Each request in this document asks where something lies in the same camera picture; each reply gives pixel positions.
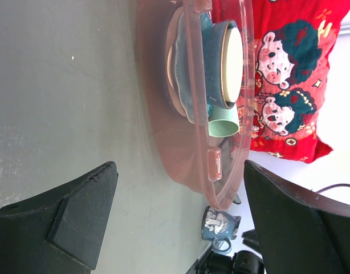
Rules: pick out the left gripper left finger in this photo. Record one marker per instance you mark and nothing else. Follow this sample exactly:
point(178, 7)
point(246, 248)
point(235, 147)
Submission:
point(60, 230)

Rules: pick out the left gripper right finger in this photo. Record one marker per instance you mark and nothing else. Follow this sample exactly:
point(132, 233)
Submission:
point(299, 231)

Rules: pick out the blue speckled ceramic cup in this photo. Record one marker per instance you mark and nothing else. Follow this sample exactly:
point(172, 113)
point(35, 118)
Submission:
point(219, 228)

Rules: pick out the pale green cup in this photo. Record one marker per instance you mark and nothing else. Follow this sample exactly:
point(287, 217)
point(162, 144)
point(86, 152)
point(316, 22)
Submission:
point(223, 122)

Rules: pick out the white ceramic bowl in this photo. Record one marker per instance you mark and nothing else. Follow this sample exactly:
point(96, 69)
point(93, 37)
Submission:
point(232, 65)

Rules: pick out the teal scalloped ceramic plate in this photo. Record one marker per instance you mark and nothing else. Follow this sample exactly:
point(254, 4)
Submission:
point(181, 69)

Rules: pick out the dark blue ceramic bowl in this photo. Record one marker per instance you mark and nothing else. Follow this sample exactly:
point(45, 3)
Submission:
point(213, 38)

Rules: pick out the cream white ceramic plate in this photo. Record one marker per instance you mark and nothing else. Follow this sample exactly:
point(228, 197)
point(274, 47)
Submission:
point(169, 58)

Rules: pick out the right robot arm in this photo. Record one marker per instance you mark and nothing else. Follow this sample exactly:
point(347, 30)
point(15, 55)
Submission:
point(214, 262)

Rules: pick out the pink translucent plastic bin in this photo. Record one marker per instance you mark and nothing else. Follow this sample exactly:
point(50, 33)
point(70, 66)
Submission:
point(207, 165)

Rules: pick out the red cartoon print pillow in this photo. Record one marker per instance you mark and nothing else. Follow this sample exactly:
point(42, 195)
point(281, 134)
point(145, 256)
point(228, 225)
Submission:
point(293, 40)

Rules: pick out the right aluminium corner post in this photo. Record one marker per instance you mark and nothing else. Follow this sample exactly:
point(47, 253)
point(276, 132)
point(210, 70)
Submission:
point(345, 30)

